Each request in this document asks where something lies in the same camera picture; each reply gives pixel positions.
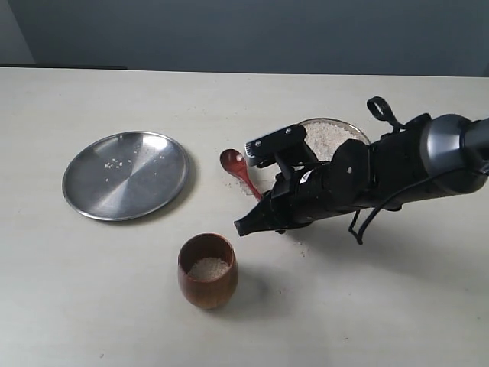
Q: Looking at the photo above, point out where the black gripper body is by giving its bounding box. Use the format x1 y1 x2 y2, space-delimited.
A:
267 139 372 229

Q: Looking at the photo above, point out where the clear tape patch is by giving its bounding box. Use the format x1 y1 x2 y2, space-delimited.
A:
240 180 261 200

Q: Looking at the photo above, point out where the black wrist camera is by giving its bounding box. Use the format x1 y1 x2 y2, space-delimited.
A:
245 124 319 180

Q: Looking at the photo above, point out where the black cable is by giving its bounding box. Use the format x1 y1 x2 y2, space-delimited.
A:
348 96 489 246

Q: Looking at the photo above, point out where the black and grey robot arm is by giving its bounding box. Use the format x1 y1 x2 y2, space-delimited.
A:
235 114 488 236

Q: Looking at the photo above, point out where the round steel plate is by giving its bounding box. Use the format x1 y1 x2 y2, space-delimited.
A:
62 131 191 222

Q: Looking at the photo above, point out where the brown wooden cup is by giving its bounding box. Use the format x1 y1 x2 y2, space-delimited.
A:
177 233 238 310

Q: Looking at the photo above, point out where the glass bowl of rice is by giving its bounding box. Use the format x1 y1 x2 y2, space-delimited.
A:
300 118 370 161

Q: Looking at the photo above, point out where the red wooden spoon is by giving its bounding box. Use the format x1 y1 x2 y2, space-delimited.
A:
219 148 262 201

